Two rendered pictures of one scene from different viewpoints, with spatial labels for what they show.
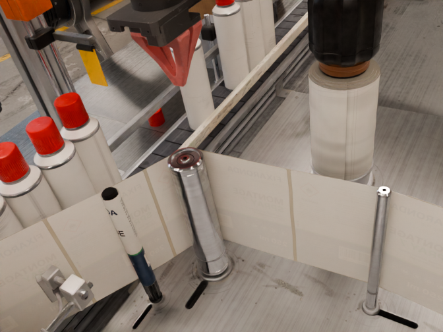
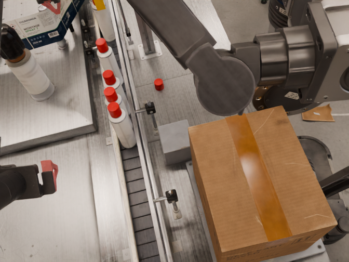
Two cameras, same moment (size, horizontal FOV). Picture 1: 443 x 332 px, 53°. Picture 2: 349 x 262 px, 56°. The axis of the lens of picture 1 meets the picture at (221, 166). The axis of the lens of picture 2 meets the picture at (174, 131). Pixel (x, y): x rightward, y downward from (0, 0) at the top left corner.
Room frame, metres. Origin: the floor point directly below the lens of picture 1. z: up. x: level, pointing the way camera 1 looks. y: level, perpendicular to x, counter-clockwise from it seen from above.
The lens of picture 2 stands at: (1.39, -0.40, 1.81)
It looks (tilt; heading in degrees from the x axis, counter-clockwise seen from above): 59 degrees down; 138
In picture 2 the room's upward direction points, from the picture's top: 11 degrees counter-clockwise
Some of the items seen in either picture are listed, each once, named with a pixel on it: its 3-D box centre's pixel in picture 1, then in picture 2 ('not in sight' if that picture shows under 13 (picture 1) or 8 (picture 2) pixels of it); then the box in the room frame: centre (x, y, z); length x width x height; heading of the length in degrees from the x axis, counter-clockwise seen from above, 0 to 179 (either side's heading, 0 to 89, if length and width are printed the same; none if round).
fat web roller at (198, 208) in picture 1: (201, 219); (53, 27); (0.36, 0.03, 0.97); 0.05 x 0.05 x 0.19
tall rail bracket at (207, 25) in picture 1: (221, 51); (146, 117); (0.89, -0.05, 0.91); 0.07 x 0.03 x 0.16; 51
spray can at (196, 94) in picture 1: (192, 76); (109, 63); (0.68, 0.02, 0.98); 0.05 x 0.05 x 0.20
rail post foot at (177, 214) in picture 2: not in sight; (176, 209); (1.13, -0.22, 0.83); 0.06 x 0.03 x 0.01; 140
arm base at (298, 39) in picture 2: not in sight; (285, 57); (1.29, -0.07, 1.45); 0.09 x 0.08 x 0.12; 130
